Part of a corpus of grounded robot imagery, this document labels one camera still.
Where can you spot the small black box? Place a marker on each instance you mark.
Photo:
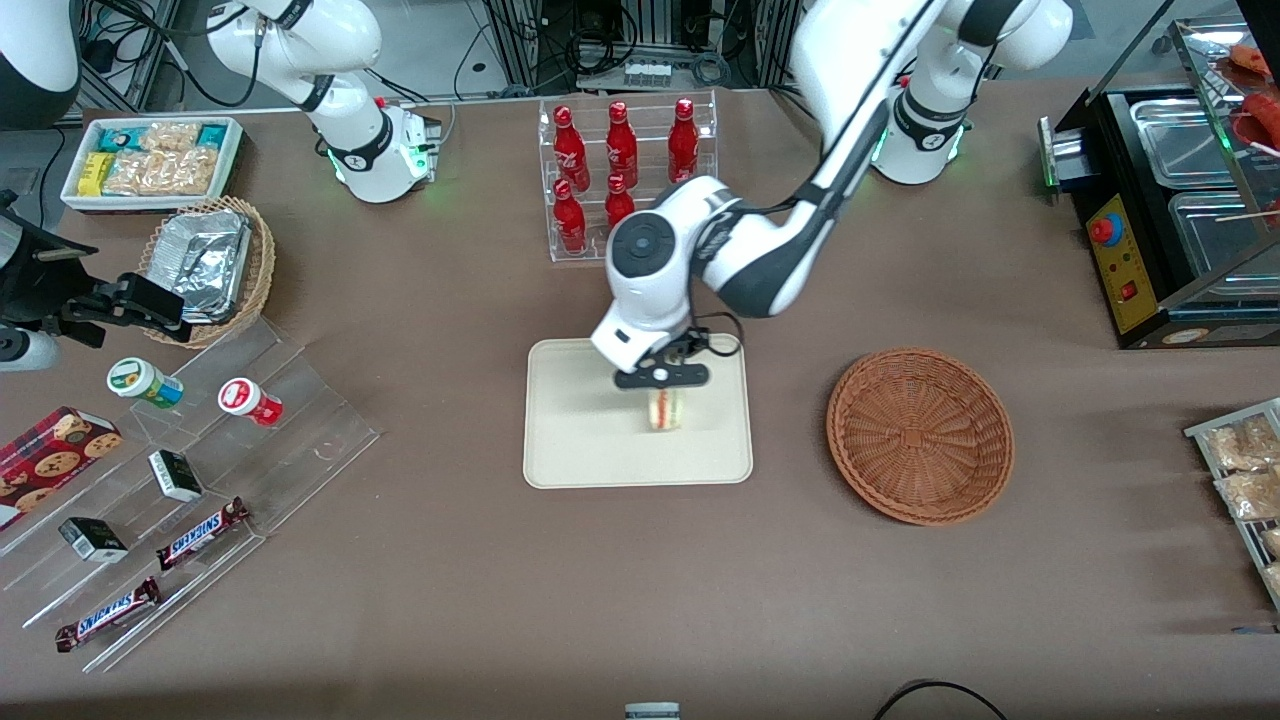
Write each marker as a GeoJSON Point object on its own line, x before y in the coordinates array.
{"type": "Point", "coordinates": [93, 540]}
{"type": "Point", "coordinates": [176, 476]}

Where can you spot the light wicker basket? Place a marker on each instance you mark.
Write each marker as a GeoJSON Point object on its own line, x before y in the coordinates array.
{"type": "Point", "coordinates": [262, 265]}

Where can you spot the black food warmer case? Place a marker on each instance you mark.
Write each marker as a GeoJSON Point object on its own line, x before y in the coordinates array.
{"type": "Point", "coordinates": [1120, 280]}

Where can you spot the tray of packaged snacks right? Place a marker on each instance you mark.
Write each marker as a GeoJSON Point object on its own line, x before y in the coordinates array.
{"type": "Point", "coordinates": [1200, 432]}

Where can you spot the round brown wicker basket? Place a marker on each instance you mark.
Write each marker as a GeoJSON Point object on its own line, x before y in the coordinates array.
{"type": "Point", "coordinates": [920, 435]}

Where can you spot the red lid snack cup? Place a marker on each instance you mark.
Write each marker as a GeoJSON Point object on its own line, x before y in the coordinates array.
{"type": "Point", "coordinates": [248, 400]}

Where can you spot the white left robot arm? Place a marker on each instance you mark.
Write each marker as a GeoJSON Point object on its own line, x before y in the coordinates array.
{"type": "Point", "coordinates": [760, 255]}

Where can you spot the snickers chocolate bar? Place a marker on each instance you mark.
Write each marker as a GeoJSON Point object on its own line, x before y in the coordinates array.
{"type": "Point", "coordinates": [200, 533]}
{"type": "Point", "coordinates": [108, 614]}

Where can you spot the grey box at table edge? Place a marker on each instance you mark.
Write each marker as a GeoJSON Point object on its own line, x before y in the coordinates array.
{"type": "Point", "coordinates": [652, 712]}

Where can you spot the white power strip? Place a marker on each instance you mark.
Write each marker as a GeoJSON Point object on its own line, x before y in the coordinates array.
{"type": "Point", "coordinates": [647, 74]}

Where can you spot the yellow snack packet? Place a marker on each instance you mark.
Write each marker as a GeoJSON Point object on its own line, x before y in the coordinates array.
{"type": "Point", "coordinates": [95, 174]}

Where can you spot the steel warmer pan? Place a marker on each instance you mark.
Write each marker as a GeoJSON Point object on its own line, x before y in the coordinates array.
{"type": "Point", "coordinates": [1220, 235]}
{"type": "Point", "coordinates": [1180, 140]}

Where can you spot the red emergency button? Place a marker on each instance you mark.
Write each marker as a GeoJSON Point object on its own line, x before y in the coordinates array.
{"type": "Point", "coordinates": [1106, 229]}

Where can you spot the small clear cracker bag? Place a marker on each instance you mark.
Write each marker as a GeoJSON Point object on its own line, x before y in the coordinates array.
{"type": "Point", "coordinates": [170, 136]}

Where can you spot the red plaid cookie box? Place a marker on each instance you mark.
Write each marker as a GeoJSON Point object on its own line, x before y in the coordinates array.
{"type": "Point", "coordinates": [50, 460]}

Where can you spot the beige rectangular tray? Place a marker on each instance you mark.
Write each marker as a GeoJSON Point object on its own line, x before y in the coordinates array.
{"type": "Point", "coordinates": [580, 440]}

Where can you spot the triangular sandwich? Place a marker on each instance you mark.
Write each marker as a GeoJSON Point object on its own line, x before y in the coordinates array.
{"type": "Point", "coordinates": [667, 412]}

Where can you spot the clear pastry bag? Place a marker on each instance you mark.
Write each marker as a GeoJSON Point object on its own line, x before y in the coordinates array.
{"type": "Point", "coordinates": [1250, 494]}
{"type": "Point", "coordinates": [1240, 445]}

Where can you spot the white rectangular snack bin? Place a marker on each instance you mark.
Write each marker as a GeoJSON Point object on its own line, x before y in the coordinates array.
{"type": "Point", "coordinates": [75, 200]}

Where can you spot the large clear cracker bag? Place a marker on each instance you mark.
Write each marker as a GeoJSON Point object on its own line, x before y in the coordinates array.
{"type": "Point", "coordinates": [165, 172]}

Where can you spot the clear acrylic stepped stand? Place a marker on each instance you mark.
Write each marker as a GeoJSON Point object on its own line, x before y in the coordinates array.
{"type": "Point", "coordinates": [300, 440]}

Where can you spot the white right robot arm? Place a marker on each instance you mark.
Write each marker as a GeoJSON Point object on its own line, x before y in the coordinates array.
{"type": "Point", "coordinates": [345, 45]}

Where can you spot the green lid snack cup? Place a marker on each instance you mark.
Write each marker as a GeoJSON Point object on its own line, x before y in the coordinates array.
{"type": "Point", "coordinates": [140, 381]}

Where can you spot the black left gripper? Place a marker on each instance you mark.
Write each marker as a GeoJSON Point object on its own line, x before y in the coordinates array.
{"type": "Point", "coordinates": [685, 346]}

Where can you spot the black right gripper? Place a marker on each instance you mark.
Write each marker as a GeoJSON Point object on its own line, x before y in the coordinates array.
{"type": "Point", "coordinates": [42, 291]}

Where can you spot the silver foil container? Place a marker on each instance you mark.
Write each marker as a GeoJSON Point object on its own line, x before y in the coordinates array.
{"type": "Point", "coordinates": [205, 265]}

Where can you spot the teal snack packet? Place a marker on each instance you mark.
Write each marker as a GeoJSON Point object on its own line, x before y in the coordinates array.
{"type": "Point", "coordinates": [120, 138]}

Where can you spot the red soda bottle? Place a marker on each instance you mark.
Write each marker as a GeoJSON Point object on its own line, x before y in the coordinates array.
{"type": "Point", "coordinates": [570, 225]}
{"type": "Point", "coordinates": [618, 200]}
{"type": "Point", "coordinates": [621, 145]}
{"type": "Point", "coordinates": [683, 140]}
{"type": "Point", "coordinates": [570, 150]}

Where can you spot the clear acrylic bottle rack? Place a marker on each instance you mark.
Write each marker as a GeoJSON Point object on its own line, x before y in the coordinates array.
{"type": "Point", "coordinates": [548, 200]}

